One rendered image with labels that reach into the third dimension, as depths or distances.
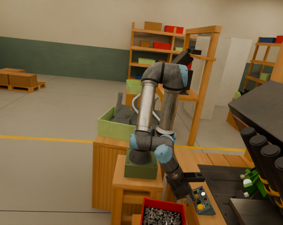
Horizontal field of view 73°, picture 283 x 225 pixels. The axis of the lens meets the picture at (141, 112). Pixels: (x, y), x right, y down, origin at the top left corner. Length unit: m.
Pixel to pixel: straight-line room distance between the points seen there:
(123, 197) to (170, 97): 0.71
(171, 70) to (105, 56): 6.88
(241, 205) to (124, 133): 1.17
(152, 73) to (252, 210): 0.73
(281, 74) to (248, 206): 0.96
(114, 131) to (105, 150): 0.19
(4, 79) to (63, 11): 3.24
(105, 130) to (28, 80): 4.47
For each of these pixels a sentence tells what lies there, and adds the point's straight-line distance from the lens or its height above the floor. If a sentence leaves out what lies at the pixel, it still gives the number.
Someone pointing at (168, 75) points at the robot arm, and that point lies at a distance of 1.03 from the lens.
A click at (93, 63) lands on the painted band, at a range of 7.95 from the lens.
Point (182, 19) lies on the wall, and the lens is 8.07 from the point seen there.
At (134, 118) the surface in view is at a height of 0.93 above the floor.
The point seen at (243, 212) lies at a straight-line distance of 0.90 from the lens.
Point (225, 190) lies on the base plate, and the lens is 1.34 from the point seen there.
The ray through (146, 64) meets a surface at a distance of 7.28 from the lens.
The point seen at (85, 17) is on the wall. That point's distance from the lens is 7.95.
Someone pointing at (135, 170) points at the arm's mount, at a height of 0.91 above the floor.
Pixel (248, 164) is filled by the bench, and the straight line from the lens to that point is 1.75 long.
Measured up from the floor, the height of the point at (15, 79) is 0.32.
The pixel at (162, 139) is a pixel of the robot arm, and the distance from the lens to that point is 0.95.
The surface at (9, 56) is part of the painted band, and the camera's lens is 8.98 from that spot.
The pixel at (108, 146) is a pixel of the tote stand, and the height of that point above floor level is 0.77.
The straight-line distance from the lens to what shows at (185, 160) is 1.48.
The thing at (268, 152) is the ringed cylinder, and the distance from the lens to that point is 0.53.
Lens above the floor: 1.69
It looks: 21 degrees down
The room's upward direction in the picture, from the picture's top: 6 degrees clockwise
